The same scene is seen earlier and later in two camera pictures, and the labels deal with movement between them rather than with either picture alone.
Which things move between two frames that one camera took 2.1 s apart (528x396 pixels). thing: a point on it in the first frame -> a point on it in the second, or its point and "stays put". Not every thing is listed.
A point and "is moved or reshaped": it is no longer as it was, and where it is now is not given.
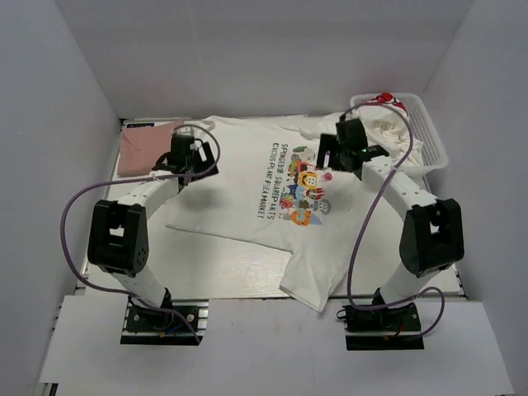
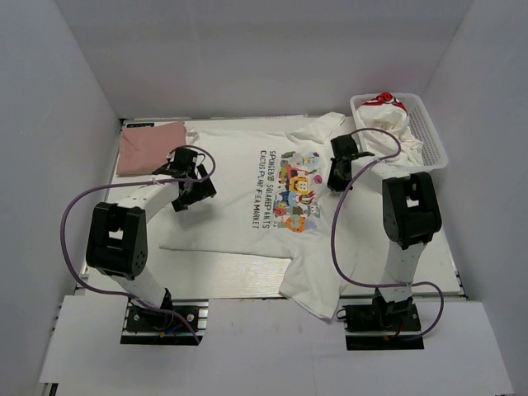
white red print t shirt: [386, 121] stays put
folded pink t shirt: [140, 148] stays put
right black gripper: [328, 143] -> [336, 185]
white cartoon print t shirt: [275, 186] is moved or reshaped
